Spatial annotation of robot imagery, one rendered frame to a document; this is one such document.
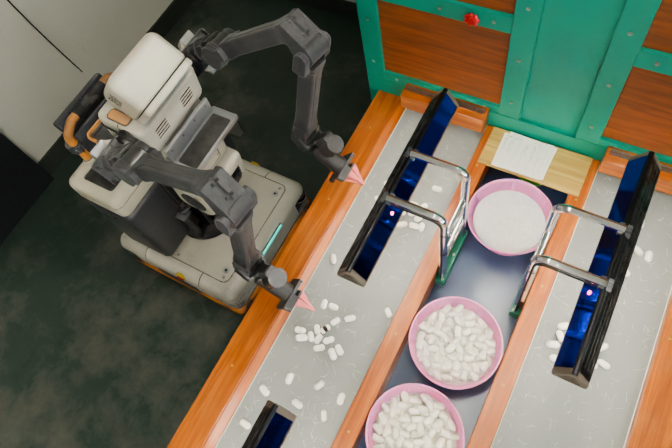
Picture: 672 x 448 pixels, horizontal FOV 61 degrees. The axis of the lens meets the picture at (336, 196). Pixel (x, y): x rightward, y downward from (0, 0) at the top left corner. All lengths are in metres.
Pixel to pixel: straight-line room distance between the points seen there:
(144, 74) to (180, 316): 1.44
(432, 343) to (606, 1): 1.02
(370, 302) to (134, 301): 1.44
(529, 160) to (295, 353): 0.97
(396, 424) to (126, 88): 1.17
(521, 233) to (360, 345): 0.61
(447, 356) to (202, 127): 1.02
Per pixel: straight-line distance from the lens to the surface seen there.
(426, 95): 2.00
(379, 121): 2.07
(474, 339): 1.76
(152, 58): 1.64
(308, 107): 1.61
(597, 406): 1.77
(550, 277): 1.82
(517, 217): 1.91
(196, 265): 2.52
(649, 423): 1.77
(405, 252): 1.84
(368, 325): 1.77
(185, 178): 1.37
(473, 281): 1.88
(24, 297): 3.24
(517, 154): 1.98
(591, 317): 1.43
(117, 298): 2.96
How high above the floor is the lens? 2.44
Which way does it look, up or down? 60 degrees down
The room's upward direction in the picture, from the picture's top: 18 degrees counter-clockwise
